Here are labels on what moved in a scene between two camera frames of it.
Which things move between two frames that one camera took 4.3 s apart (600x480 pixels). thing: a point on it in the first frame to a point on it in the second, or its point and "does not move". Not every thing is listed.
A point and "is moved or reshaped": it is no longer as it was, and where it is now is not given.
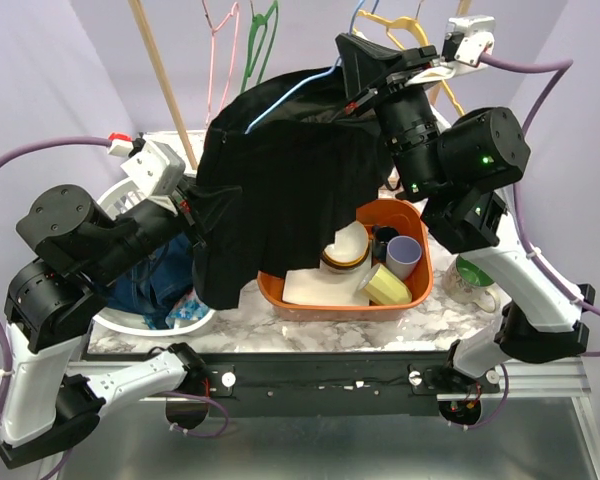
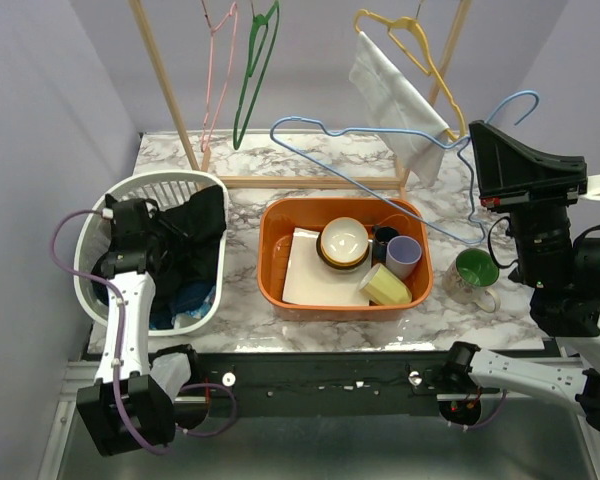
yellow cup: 384,286 does not move
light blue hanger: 324,71 to 466,140
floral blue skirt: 188,307 to 202,311
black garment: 284,163 is moved or reshaped
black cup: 380,237 does not move
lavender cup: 402,255 does not move
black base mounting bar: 336,384 does not move
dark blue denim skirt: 150,287 to 184,305
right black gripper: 363,61 to 509,175
